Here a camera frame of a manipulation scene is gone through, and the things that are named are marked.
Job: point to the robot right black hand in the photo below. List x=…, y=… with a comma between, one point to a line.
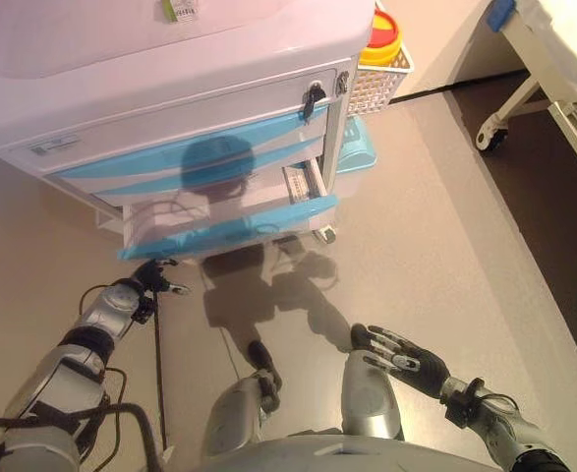
x=423, y=369

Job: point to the robot left black hand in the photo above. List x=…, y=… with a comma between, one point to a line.
x=151, y=277

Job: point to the white drawer with blue front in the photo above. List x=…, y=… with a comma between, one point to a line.
x=219, y=231

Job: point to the green white medicine box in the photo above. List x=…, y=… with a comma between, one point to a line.
x=180, y=10

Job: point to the robot right silver arm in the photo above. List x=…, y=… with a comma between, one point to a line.
x=494, y=428

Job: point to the white blue medicine box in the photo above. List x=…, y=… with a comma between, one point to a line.
x=300, y=184

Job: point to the black drawer key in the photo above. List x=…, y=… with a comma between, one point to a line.
x=312, y=98

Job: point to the robot right silver leg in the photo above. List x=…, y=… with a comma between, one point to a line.
x=366, y=393

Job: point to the robot silver leg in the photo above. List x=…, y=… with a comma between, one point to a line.
x=366, y=393
x=229, y=413

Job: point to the robot grey torso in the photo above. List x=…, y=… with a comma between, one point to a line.
x=347, y=457

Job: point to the robot left silver leg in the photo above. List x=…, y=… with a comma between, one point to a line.
x=229, y=413

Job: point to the cart caster wheel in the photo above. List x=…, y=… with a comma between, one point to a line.
x=326, y=235

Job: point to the light blue waste bin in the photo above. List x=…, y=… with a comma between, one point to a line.
x=357, y=152

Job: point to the white medical cart blue drawers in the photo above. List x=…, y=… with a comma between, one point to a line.
x=170, y=49

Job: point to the white bed caster wheel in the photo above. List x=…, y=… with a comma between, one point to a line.
x=489, y=137

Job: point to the metal cart latch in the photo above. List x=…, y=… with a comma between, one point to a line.
x=342, y=83

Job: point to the white lattice basket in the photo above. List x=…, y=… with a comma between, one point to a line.
x=371, y=88

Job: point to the yellow red sharps container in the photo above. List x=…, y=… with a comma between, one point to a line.
x=381, y=39

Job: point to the blue bed clip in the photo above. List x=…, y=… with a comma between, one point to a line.
x=500, y=14

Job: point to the black wall baseboard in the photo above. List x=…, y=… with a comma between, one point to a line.
x=440, y=91

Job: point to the white hospital bed frame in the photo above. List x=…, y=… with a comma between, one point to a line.
x=563, y=49

